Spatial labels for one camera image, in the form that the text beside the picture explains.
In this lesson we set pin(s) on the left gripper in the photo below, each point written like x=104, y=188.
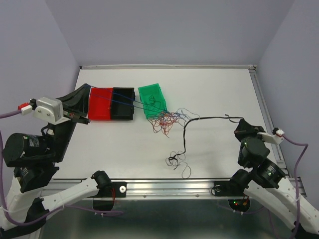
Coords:
x=79, y=98

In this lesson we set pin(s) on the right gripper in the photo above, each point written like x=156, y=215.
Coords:
x=244, y=127

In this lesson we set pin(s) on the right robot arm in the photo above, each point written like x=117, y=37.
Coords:
x=266, y=182

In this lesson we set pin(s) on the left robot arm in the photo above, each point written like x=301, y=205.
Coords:
x=34, y=160

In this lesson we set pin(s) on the red plastic bin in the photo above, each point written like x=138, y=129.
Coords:
x=99, y=104

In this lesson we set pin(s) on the black plastic bin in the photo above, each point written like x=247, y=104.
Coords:
x=122, y=103

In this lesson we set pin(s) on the green plastic bin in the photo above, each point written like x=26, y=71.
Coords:
x=153, y=101

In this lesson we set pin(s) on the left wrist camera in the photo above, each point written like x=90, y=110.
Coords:
x=50, y=110

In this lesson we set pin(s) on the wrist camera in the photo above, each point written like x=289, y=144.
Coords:
x=50, y=110
x=275, y=138

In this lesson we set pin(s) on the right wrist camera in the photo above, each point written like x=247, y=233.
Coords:
x=275, y=138

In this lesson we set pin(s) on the aluminium right rail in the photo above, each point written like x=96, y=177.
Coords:
x=278, y=156

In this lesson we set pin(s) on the aluminium rail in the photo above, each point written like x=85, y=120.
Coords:
x=165, y=66
x=278, y=156
x=162, y=189

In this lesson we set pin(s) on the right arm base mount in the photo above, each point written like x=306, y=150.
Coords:
x=226, y=189

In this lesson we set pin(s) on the aluminium back rail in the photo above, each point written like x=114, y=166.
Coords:
x=165, y=66

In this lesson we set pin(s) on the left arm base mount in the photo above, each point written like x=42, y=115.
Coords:
x=118, y=190

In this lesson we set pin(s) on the aluminium front rail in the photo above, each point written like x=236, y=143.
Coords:
x=162, y=189

